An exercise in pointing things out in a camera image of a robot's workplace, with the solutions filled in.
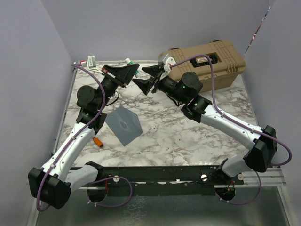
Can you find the tan plastic toolbox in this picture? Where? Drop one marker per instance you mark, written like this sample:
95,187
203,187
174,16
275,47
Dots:
227,63

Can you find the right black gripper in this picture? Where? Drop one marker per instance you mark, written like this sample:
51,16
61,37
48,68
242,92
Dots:
146,85

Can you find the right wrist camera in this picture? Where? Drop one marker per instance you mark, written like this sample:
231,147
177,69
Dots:
165,62

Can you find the orange handled screwdriver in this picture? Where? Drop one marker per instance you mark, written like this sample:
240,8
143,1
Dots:
98,142

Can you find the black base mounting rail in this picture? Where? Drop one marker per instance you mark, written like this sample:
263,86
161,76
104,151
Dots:
160,181

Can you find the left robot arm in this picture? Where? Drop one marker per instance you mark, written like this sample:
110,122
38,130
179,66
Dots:
53,183

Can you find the grey blue envelope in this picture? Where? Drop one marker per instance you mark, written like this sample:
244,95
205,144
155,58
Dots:
125,125

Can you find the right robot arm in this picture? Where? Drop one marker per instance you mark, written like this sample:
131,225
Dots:
260,143

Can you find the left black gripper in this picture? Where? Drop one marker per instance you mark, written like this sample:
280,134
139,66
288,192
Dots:
128,71

